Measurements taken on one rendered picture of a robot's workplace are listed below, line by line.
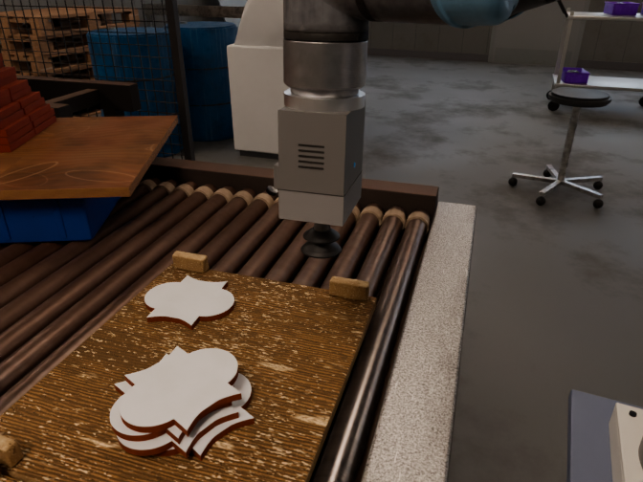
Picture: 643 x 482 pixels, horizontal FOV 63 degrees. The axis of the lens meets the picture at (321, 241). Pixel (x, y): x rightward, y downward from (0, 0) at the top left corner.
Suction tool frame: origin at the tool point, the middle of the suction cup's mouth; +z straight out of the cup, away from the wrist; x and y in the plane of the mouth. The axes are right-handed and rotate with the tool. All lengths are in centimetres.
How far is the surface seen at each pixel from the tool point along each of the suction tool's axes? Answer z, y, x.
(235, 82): 36, -336, -161
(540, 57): 55, -887, 112
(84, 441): 18.5, 15.0, -21.1
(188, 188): 17, -56, -48
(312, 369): 17.5, -1.9, -1.3
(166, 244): 19, -30, -38
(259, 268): 18.7, -26.8, -18.2
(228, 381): 14.1, 6.8, -8.4
